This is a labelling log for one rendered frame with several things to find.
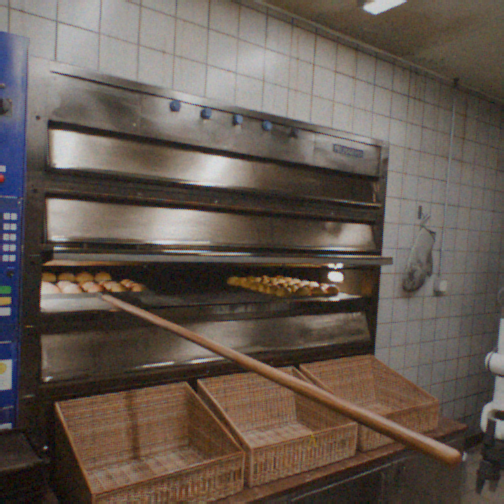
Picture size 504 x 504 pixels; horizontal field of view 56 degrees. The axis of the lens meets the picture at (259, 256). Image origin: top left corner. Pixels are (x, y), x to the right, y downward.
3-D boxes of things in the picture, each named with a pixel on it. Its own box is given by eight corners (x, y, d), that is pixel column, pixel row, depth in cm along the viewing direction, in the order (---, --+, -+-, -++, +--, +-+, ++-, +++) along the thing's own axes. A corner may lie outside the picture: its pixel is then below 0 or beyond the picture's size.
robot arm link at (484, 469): (484, 471, 198) (490, 443, 199) (507, 482, 190) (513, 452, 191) (469, 472, 191) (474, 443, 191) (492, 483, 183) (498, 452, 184)
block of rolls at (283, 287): (223, 283, 307) (224, 275, 307) (281, 282, 335) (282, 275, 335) (281, 297, 258) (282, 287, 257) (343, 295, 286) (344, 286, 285)
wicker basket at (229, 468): (48, 473, 177) (51, 401, 176) (183, 440, 211) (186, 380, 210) (88, 547, 139) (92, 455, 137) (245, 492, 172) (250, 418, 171)
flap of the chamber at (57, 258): (53, 260, 161) (41, 265, 177) (393, 264, 265) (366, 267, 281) (53, 253, 161) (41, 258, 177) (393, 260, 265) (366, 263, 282)
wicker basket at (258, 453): (191, 438, 214) (194, 378, 213) (289, 417, 245) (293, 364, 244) (248, 490, 174) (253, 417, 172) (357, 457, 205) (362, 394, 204)
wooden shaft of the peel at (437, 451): (463, 468, 77) (465, 450, 77) (453, 473, 75) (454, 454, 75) (109, 300, 214) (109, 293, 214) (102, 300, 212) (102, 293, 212)
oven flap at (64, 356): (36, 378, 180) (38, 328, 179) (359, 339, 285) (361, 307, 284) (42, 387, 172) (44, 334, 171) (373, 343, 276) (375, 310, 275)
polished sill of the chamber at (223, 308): (37, 322, 179) (37, 311, 179) (362, 303, 284) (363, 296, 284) (40, 325, 174) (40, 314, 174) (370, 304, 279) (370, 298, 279)
